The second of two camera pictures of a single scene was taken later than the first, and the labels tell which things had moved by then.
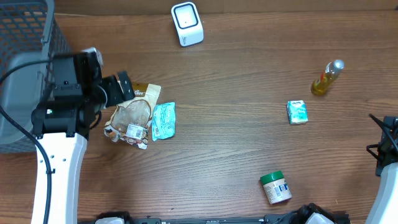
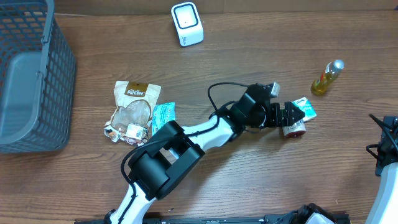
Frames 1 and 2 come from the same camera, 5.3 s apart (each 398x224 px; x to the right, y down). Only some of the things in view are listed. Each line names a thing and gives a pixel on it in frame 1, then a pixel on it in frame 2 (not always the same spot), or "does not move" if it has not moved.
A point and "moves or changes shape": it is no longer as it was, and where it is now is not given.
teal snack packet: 163,121 does not move
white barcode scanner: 188,23 does not move
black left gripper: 117,97 to 278,119
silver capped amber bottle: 327,76 does not move
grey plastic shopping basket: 29,32 does not move
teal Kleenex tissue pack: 297,111 moves or changes shape
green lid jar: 275,186 to 295,130
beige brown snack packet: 130,121 does not move
